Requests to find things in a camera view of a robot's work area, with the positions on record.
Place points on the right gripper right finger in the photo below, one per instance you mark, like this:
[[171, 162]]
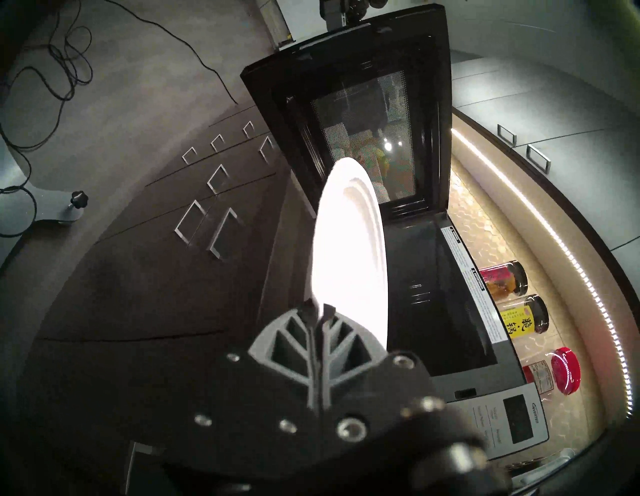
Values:
[[370, 400]]

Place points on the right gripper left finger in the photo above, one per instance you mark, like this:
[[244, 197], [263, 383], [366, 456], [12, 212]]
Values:
[[240, 400]]

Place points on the dark wood drawer front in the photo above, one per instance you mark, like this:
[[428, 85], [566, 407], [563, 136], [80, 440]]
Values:
[[175, 200], [220, 155], [140, 280], [277, 160], [250, 270]]

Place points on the white round plate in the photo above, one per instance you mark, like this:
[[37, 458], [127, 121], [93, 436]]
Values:
[[350, 250]]

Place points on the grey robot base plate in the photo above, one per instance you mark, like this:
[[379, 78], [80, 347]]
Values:
[[30, 190]]

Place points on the snack jar yellow label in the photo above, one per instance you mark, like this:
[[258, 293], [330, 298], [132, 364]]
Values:
[[525, 317]]

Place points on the black glass microwave door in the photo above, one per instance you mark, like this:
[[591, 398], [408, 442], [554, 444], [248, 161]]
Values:
[[280, 90]]

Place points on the dark upper cabinet door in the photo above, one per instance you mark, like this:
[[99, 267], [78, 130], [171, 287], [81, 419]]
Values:
[[590, 190], [500, 100]]

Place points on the LED strip light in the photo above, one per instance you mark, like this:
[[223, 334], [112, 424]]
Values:
[[550, 230]]

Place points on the clear jar red lid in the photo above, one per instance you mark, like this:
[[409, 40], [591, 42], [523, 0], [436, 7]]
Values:
[[555, 372]]

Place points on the black base knob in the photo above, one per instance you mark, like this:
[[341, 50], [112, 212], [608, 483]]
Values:
[[78, 200]]

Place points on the snack jar red label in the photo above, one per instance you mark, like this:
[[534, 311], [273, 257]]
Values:
[[505, 280]]

